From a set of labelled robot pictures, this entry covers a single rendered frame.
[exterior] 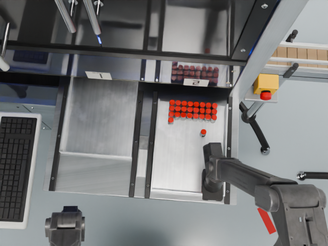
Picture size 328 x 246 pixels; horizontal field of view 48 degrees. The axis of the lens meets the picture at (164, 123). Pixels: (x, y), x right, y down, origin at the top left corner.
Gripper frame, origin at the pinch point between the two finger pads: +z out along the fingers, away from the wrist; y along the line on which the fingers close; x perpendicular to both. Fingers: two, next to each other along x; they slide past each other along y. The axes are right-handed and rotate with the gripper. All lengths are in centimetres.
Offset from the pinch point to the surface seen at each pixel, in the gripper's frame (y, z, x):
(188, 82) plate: 34.0, -16.0, 9.4
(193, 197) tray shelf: -0.7, 5.8, 5.3
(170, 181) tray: 4.2, 4.3, 13.7
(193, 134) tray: 21.8, 0.8, 6.2
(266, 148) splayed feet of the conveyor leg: 52, 78, -41
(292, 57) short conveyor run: 52, -9, -30
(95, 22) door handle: 19, -61, 32
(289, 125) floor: 71, 82, -58
